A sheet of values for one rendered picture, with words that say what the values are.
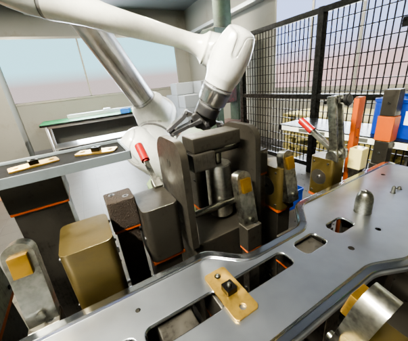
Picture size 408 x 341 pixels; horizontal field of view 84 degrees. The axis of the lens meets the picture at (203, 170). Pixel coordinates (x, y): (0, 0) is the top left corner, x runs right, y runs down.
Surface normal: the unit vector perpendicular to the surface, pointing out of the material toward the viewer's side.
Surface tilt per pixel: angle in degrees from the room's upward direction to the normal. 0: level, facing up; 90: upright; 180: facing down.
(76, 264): 90
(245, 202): 78
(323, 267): 0
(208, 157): 90
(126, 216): 90
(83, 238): 0
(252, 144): 90
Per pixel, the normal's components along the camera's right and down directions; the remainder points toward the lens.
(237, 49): 0.04, 0.46
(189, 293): -0.10, -0.92
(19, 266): 0.46, 0.08
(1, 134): 0.47, 0.29
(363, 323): -0.87, 0.26
